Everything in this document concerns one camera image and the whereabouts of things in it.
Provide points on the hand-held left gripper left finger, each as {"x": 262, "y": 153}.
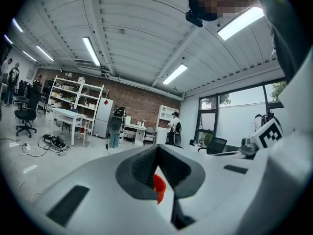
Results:
{"x": 134, "y": 177}

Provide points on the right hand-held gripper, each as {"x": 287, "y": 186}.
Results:
{"x": 269, "y": 134}

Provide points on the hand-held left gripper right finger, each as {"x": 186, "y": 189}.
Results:
{"x": 185, "y": 177}

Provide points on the red arch block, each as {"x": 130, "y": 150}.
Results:
{"x": 159, "y": 186}

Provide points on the black-framed window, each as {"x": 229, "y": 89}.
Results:
{"x": 234, "y": 116}

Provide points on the grey armchair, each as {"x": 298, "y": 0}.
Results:
{"x": 149, "y": 134}

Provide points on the white desk with drawers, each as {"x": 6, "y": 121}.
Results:
{"x": 135, "y": 131}

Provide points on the cream board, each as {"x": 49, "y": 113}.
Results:
{"x": 128, "y": 120}

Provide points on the white hutch cabinet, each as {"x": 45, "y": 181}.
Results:
{"x": 163, "y": 121}

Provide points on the wooden chair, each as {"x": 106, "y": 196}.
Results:
{"x": 84, "y": 133}

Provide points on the grey refrigerator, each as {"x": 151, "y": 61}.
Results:
{"x": 104, "y": 116}

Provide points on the black equipment bundle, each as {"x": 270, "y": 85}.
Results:
{"x": 57, "y": 142}

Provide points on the white work table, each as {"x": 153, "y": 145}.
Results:
{"x": 67, "y": 114}

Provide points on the white shelf rack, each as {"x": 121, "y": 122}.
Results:
{"x": 73, "y": 94}

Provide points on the person's black clothing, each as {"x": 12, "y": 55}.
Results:
{"x": 288, "y": 33}

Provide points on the long ceiling light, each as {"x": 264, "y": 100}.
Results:
{"x": 175, "y": 74}
{"x": 8, "y": 39}
{"x": 91, "y": 51}
{"x": 17, "y": 25}
{"x": 29, "y": 56}
{"x": 240, "y": 23}
{"x": 45, "y": 53}

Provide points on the white power strip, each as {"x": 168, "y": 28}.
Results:
{"x": 27, "y": 147}

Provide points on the black swivel office chair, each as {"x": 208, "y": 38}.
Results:
{"x": 27, "y": 111}

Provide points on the black head camera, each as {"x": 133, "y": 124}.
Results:
{"x": 194, "y": 19}

